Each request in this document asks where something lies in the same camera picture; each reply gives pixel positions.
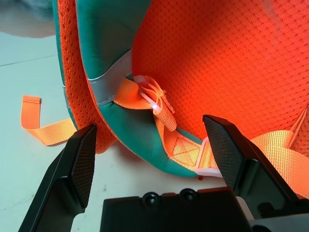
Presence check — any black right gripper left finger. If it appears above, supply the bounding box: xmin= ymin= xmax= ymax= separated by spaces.
xmin=18 ymin=124 xmax=98 ymax=232

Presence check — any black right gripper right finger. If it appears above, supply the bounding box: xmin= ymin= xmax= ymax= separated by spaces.
xmin=202 ymin=115 xmax=309 ymax=219

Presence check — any grey plush dolphin keychain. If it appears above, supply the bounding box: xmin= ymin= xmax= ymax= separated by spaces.
xmin=0 ymin=0 xmax=57 ymax=39

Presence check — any teal and orange backpack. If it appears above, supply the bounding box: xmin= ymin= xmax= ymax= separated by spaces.
xmin=20 ymin=0 xmax=309 ymax=201

